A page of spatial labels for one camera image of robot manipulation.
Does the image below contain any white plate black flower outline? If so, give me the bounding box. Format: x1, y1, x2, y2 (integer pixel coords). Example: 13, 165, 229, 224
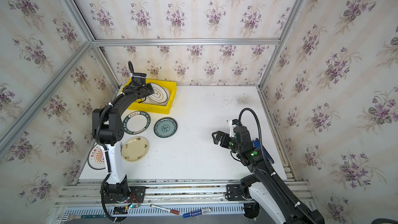
148, 83, 171, 106

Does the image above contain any green rim lettered plate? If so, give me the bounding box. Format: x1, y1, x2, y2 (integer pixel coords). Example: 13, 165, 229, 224
122, 111, 151, 135

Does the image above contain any dark blue floral plate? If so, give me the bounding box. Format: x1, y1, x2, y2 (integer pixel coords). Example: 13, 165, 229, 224
153, 117, 178, 139

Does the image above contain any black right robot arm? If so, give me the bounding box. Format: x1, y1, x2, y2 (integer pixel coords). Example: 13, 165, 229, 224
211, 108, 325, 224

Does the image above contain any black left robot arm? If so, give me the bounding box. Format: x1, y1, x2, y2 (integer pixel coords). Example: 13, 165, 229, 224
92, 61, 154, 206

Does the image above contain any yellow plastic bin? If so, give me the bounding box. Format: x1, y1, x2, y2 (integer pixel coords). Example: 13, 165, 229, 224
124, 79, 177, 115

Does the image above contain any blue flat tool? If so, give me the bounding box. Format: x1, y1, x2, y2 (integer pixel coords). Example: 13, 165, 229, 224
253, 139, 274, 164

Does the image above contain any pale yellow small plate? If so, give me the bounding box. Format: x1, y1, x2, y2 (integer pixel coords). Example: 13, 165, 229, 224
121, 136, 149, 162

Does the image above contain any blue marker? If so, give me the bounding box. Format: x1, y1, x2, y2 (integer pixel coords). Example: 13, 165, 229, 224
183, 207, 212, 218

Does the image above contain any orange sunburst plate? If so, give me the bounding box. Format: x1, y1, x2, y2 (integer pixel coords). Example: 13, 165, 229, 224
88, 145, 106, 170

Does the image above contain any red capped marker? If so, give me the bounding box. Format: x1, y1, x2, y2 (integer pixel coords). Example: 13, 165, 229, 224
150, 204, 179, 215

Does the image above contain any silver fork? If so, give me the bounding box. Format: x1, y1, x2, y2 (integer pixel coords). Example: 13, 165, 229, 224
56, 214, 106, 222

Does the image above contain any aluminium rail base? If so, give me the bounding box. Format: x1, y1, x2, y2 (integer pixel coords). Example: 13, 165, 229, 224
53, 180, 255, 223

